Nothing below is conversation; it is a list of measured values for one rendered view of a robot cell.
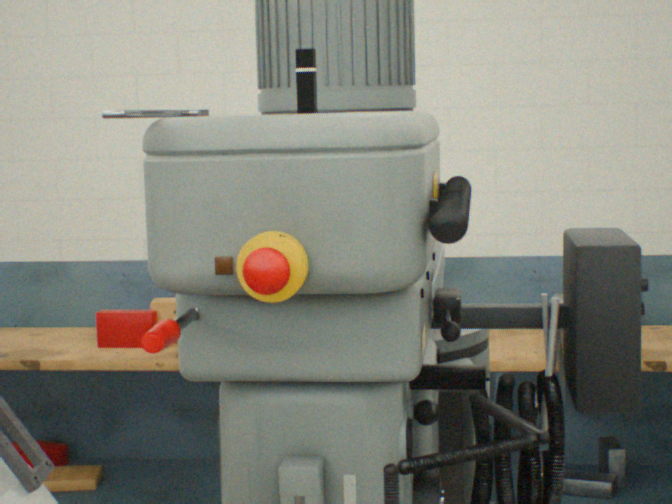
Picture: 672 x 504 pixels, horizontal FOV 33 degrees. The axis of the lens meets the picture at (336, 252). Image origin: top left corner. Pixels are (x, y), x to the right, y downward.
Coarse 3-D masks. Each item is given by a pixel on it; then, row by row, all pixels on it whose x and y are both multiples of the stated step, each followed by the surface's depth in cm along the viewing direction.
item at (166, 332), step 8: (184, 312) 108; (192, 312) 109; (168, 320) 101; (176, 320) 104; (184, 320) 105; (192, 320) 108; (152, 328) 98; (160, 328) 98; (168, 328) 99; (176, 328) 100; (144, 336) 97; (152, 336) 96; (160, 336) 97; (168, 336) 98; (176, 336) 100; (144, 344) 96; (152, 344) 96; (160, 344) 97; (168, 344) 98; (152, 352) 97
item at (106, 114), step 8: (104, 112) 93; (112, 112) 93; (120, 112) 93; (128, 112) 94; (136, 112) 96; (144, 112) 98; (152, 112) 100; (160, 112) 103; (168, 112) 105; (176, 112) 108; (184, 112) 111; (192, 112) 113; (200, 112) 113; (208, 112) 116
